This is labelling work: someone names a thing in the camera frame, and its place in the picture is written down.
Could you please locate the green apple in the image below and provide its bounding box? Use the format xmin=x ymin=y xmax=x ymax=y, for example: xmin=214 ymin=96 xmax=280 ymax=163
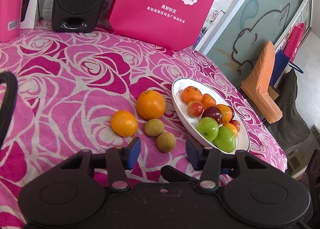
xmin=196 ymin=117 xmax=219 ymax=142
xmin=214 ymin=126 xmax=236 ymax=153

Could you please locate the small orange kumquat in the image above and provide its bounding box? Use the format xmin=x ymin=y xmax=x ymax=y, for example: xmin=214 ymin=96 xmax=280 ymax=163
xmin=110 ymin=110 xmax=138 ymax=137

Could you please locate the small yellow orange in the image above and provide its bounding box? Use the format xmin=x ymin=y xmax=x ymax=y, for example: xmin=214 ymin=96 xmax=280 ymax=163
xmin=223 ymin=123 xmax=238 ymax=137

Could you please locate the red orange apple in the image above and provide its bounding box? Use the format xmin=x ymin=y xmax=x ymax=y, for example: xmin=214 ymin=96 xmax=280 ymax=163
xmin=229 ymin=120 xmax=241 ymax=132

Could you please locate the brown longan fruit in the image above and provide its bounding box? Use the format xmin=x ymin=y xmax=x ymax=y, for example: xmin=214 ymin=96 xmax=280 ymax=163
xmin=144 ymin=118 xmax=164 ymax=137
xmin=156 ymin=132 xmax=176 ymax=153

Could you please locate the dark red apple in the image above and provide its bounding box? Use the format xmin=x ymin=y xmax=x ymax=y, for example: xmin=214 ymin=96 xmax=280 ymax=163
xmin=202 ymin=106 xmax=222 ymax=124

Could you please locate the small red apple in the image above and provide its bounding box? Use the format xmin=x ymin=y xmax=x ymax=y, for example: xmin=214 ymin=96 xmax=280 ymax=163
xmin=187 ymin=100 xmax=203 ymax=118

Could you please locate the large orange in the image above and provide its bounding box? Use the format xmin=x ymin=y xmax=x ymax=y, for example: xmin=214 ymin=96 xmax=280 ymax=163
xmin=136 ymin=90 xmax=166 ymax=120
xmin=216 ymin=104 xmax=234 ymax=124

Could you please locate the white ceramic plate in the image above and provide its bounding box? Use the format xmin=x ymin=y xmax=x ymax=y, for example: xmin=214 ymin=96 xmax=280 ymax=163
xmin=171 ymin=78 xmax=250 ymax=154

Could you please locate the large orange on plate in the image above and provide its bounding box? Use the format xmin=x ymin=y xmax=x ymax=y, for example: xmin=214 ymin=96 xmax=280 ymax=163
xmin=216 ymin=104 xmax=234 ymax=124

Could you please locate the small mandarin behind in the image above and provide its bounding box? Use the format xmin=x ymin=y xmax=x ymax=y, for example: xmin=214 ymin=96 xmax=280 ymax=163
xmin=201 ymin=93 xmax=216 ymax=110

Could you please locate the mandarin with green stem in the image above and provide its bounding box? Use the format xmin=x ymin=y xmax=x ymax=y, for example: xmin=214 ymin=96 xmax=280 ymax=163
xmin=181 ymin=86 xmax=203 ymax=104

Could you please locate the pink rose tablecloth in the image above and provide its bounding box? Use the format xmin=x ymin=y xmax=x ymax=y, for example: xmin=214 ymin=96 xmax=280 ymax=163
xmin=1 ymin=21 xmax=287 ymax=228

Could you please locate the orange chair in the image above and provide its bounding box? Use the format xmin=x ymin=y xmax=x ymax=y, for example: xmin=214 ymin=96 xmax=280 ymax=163
xmin=241 ymin=41 xmax=283 ymax=124

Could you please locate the dark jacket on chair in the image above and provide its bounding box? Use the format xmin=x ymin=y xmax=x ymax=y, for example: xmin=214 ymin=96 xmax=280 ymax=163
xmin=268 ymin=69 xmax=310 ymax=152

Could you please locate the blue bag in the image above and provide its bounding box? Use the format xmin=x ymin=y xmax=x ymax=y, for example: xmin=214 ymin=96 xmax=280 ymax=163
xmin=270 ymin=50 xmax=304 ymax=86

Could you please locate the hanging pink bag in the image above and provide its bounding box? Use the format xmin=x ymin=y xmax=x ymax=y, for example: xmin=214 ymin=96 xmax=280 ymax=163
xmin=284 ymin=23 xmax=305 ymax=63

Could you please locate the pink tote bag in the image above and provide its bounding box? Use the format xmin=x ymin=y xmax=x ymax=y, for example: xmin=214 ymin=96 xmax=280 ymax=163
xmin=107 ymin=0 xmax=214 ymax=51

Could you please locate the pink thermos bottle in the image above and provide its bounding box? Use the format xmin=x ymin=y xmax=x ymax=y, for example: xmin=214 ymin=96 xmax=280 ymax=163
xmin=1 ymin=0 xmax=23 ymax=42

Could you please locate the black cable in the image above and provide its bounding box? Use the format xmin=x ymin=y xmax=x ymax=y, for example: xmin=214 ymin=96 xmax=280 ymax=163
xmin=0 ymin=71 xmax=19 ymax=149

